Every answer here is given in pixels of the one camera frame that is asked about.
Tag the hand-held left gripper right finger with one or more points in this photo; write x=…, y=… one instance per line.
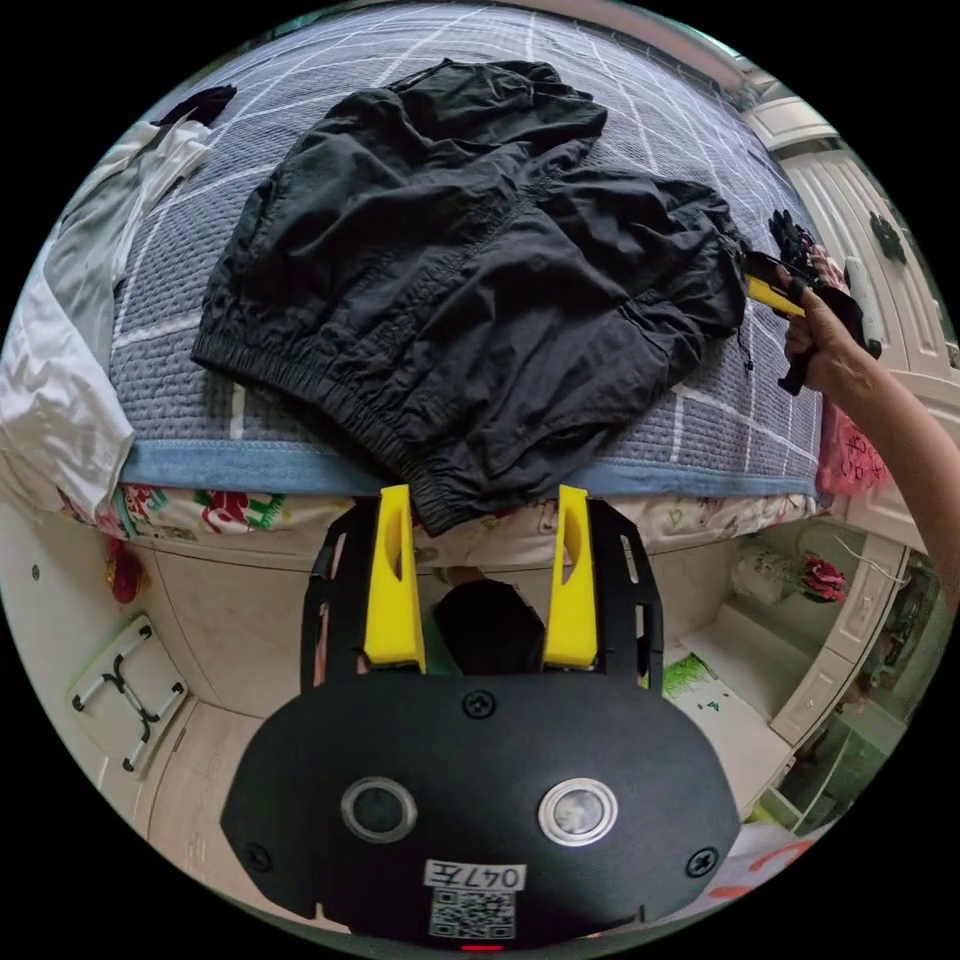
x=573, y=592

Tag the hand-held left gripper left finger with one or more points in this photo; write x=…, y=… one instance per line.
x=391, y=585

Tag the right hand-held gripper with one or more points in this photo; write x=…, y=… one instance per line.
x=834, y=306

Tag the black pants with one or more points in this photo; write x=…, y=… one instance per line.
x=465, y=285

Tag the person's right forearm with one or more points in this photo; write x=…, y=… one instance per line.
x=911, y=457

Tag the person's right hand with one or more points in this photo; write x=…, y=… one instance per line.
x=836, y=352

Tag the white cupboard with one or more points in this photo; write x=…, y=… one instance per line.
x=840, y=187

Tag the pink printed cloth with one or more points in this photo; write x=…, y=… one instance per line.
x=851, y=450

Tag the vase with red flowers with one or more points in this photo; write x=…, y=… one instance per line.
x=817, y=579

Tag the red hanging ornament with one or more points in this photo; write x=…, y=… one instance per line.
x=125, y=574

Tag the bed with grey checked quilt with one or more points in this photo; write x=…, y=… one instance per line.
x=187, y=397

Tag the white bedside cabinet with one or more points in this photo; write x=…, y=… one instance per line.
x=847, y=637

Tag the white folding stool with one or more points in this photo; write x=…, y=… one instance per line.
x=101, y=667

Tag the pile of clothes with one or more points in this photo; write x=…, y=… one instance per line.
x=60, y=375

